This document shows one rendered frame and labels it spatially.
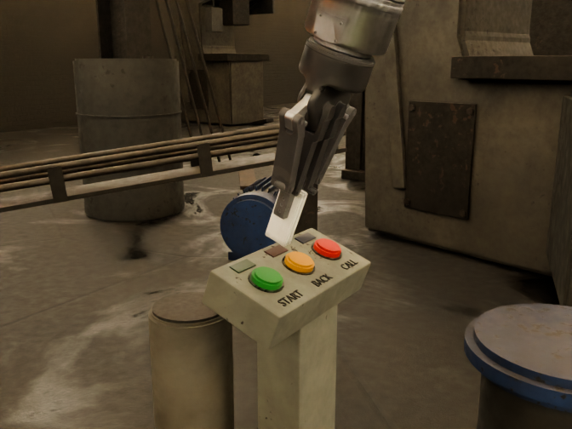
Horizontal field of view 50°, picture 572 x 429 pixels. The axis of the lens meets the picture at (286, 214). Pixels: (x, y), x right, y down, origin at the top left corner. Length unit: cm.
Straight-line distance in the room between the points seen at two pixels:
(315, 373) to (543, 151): 189
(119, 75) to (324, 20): 280
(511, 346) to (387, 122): 207
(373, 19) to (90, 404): 135
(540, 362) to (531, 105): 172
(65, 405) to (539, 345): 118
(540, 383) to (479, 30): 211
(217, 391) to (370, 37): 54
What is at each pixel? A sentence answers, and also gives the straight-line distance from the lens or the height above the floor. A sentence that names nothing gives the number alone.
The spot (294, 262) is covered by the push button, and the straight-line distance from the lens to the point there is 80.
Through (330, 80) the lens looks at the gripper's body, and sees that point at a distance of 63.
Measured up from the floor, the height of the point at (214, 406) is 38.
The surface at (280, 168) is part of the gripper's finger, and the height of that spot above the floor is 75.
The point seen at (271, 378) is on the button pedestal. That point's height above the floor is 45.
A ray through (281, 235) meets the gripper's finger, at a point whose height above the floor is 67.
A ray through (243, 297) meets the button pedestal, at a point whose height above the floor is 59.
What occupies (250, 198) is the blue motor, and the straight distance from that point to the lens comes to 252.
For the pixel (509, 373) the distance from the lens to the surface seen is 99.
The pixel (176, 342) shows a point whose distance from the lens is 87.
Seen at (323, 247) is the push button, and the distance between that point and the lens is 86.
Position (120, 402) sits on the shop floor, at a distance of 172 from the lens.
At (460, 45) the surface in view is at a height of 93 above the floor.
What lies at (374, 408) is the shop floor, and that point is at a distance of 166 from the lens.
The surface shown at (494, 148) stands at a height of 51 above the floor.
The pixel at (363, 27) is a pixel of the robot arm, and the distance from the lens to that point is 61.
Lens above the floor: 86
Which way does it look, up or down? 14 degrees down
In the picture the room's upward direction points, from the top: straight up
